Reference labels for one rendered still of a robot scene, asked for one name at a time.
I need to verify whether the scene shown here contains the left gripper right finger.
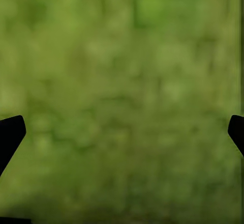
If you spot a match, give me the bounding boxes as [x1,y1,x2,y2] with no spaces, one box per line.
[228,115,244,156]

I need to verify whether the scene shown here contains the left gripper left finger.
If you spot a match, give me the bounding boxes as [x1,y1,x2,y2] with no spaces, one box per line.
[0,115,26,176]

